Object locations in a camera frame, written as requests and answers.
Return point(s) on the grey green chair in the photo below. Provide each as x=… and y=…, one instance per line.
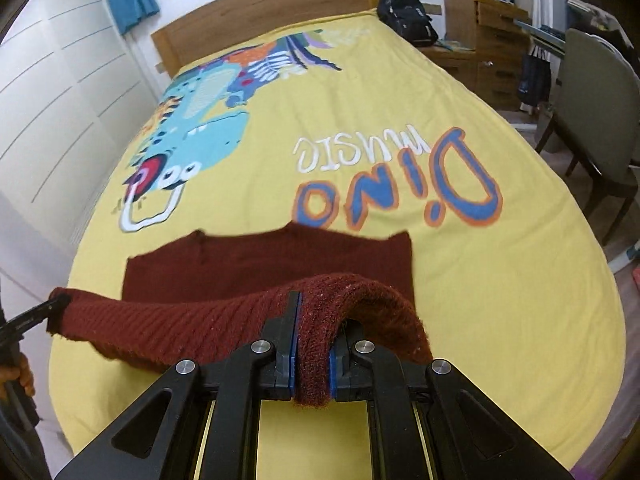
x=596, y=115

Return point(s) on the wooden drawer cabinet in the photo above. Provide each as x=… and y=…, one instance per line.
x=484, y=49

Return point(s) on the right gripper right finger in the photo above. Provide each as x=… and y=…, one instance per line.
x=429, y=421

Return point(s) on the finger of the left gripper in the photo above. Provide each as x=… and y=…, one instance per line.
x=13, y=331

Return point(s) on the white wardrobe doors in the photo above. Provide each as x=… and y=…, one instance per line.
x=72, y=99

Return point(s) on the person's left hand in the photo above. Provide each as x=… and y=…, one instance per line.
x=20, y=373

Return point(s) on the wooden bed headboard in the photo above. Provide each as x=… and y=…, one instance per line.
x=224, y=23

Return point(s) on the dark red knit sweater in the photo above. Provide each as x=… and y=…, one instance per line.
x=202, y=297

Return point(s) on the yellow dino print bedspread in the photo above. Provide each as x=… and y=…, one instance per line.
x=340, y=126

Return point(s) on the black backpack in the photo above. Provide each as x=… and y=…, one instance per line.
x=409, y=20

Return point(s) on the dark navy hanging bag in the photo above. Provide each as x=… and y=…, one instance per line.
x=535, y=82

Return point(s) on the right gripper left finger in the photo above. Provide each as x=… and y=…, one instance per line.
x=198, y=421

